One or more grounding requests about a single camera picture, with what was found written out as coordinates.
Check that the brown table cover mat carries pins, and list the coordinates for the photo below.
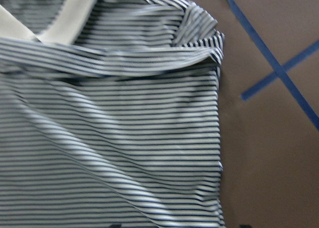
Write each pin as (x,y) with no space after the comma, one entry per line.
(270,147)

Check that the navy white striped polo shirt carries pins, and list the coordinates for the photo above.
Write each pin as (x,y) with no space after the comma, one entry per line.
(109,115)

